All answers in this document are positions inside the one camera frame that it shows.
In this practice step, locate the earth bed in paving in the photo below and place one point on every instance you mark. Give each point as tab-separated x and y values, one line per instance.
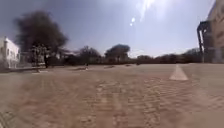
109	66
80	68

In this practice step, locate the tree with round crown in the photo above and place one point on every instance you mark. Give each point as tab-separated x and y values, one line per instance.
117	52

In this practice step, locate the bare-branched tree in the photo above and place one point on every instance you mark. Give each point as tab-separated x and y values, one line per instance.
88	54

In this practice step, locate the brown brick paved square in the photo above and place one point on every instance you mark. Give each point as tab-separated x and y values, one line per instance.
110	100

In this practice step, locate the row of trees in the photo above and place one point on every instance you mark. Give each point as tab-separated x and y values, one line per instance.
160	59

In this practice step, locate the white painted line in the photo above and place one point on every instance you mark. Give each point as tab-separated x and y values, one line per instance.
178	75

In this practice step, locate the large dark tree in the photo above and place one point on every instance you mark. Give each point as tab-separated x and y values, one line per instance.
39	30

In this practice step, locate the white building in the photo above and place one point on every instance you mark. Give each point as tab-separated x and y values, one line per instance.
8	51

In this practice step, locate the tall pale building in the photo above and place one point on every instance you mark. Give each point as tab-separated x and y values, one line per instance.
216	30

